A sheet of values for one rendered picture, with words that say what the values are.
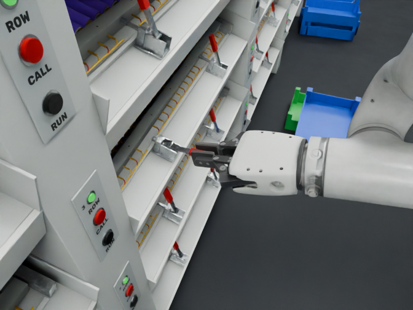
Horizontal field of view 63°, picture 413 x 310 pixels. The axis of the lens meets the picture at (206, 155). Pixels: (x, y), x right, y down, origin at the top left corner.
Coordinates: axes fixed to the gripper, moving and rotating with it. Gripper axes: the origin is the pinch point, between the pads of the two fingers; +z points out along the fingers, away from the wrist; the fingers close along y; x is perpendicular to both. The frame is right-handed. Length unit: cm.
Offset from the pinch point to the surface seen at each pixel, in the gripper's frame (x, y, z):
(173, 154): 0.3, -1.0, 5.7
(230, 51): -0.5, 36.5, 7.4
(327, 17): -45, 162, -3
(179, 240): -37.3, 4.6, 17.7
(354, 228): -61, 35, -25
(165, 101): 4.1, 8.7, 10.7
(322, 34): -54, 162, 0
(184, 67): 4.6, 19.8, 11.5
